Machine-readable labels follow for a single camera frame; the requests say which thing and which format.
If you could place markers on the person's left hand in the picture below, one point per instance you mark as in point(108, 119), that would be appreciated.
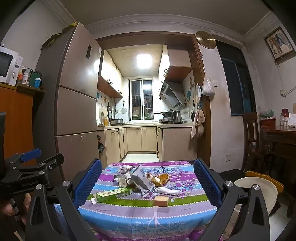
point(7, 208)

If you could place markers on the barred kitchen window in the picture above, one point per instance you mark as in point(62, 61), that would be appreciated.
point(141, 99)

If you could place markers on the hanging white plastic bag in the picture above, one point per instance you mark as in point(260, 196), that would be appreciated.
point(207, 88)

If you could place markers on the dark wooden table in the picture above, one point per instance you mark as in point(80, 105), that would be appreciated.
point(281, 139)

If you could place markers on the steel kettle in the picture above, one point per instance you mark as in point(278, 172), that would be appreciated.
point(176, 117)

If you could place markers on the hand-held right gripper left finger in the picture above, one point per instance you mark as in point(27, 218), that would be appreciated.
point(89, 183)

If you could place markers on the red-lid jar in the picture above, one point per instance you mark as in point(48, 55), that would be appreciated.
point(285, 115)

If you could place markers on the orange wooden cabinet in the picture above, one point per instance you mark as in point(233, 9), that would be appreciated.
point(16, 120)

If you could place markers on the white bottle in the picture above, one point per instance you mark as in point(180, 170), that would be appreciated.
point(26, 78)

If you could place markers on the beige refrigerator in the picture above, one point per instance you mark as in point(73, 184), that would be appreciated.
point(74, 111)

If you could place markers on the gold round wall clock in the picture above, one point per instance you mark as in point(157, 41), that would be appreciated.
point(205, 39)

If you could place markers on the dark wooden chair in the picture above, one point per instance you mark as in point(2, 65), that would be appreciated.
point(251, 139)

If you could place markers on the hanging beige cloth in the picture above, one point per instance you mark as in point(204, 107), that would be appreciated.
point(198, 124)

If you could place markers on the blue and white packet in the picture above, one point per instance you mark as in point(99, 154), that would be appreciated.
point(141, 180)

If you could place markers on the white plastic bucket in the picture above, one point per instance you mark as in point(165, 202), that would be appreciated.
point(256, 194)

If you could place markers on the square ceiling light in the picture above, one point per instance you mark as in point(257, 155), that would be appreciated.
point(143, 61)

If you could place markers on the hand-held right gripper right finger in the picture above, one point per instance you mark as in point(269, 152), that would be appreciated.
point(208, 183)

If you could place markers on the clear bag of white pellets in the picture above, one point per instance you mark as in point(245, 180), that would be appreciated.
point(120, 180)

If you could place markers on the green white packet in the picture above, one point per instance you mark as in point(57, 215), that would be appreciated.
point(113, 194)

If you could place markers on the beige kitchen base cabinets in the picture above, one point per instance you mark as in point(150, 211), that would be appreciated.
point(138, 139)

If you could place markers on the beige wall cabinet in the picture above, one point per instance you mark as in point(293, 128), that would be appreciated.
point(108, 74)
point(175, 62)

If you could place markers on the dark cloth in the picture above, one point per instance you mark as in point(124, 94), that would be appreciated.
point(231, 174)

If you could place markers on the table with floral tablecloth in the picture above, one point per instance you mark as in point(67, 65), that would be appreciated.
point(143, 215)

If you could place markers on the white towel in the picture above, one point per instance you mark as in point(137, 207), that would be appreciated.
point(167, 191)

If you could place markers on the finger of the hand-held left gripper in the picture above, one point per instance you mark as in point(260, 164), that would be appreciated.
point(30, 154)
point(46, 162)

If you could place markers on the white microwave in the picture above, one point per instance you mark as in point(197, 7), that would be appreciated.
point(8, 64)

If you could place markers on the white wall switch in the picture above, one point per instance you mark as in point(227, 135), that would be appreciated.
point(215, 83)

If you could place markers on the tan rectangular block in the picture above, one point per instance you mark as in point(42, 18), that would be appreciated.
point(161, 201)

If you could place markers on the framed wall picture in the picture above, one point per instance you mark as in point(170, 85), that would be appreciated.
point(279, 44)

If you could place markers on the golden orange packet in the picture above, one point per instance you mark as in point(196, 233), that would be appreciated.
point(160, 180)

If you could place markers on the steel range hood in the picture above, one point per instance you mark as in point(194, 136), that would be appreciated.
point(172, 93)

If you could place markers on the white wall socket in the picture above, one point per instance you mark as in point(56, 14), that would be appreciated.
point(228, 157)

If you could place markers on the black wok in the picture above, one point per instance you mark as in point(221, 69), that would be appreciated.
point(165, 113)

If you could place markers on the dark window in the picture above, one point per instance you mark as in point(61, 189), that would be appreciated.
point(238, 81)

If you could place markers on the yellow wooden chair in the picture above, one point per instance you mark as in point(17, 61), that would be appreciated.
point(266, 179)

